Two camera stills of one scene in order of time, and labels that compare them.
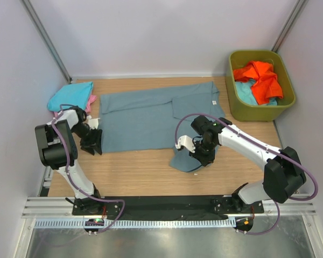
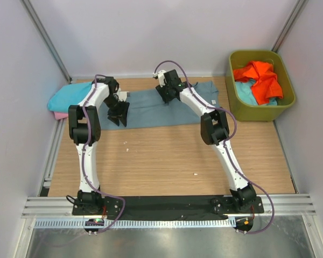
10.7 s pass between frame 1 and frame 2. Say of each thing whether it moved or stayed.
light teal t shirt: stayed
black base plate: stayed
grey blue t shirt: moved
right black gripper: moved
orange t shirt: stayed
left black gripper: moved
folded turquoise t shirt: stayed
